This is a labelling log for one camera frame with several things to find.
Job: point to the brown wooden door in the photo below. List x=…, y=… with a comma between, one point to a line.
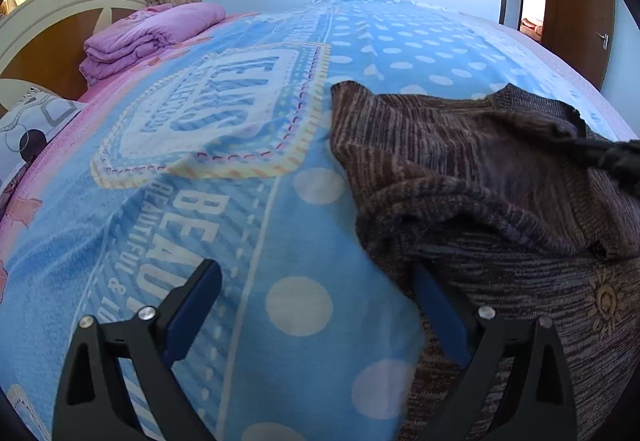
x=575, y=21

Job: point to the brown striped knit sweater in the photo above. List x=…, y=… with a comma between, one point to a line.
x=465, y=181

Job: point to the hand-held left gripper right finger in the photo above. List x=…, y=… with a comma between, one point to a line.
x=441, y=316

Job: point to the folded purple quilt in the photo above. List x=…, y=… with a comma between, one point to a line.
x=150, y=33

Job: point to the white patterned pillow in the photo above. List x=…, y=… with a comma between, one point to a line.
x=30, y=131

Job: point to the cream and wood headboard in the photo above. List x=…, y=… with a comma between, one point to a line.
x=45, y=31

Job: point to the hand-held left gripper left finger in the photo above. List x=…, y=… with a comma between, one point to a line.
x=194, y=307

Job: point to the blue polka dot printed blanket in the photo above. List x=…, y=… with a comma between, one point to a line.
x=280, y=231

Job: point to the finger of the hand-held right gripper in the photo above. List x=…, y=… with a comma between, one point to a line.
x=615, y=161

